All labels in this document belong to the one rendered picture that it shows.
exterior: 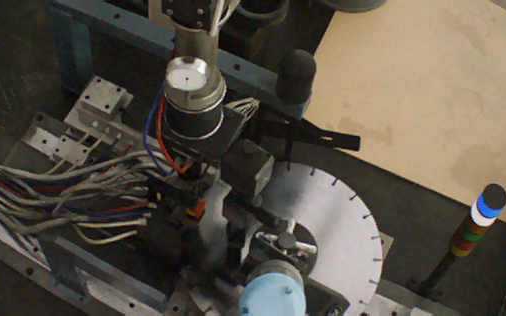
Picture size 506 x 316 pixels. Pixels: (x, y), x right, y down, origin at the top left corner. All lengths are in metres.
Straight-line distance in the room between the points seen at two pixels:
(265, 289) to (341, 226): 0.45
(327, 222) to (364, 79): 0.48
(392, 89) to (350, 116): 0.12
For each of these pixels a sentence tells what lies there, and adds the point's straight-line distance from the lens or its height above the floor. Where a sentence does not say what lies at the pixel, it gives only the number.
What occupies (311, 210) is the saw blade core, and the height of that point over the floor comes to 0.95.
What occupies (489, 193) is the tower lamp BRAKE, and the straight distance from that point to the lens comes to 1.23.
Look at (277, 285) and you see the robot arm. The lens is 0.95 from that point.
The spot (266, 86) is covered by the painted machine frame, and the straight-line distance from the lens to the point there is 1.38.
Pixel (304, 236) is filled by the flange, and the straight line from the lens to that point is 1.35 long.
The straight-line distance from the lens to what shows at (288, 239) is 1.30.
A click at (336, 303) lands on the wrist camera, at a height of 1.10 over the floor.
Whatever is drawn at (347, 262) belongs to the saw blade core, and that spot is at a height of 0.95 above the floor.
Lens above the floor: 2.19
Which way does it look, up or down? 61 degrees down
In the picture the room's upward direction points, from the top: 9 degrees clockwise
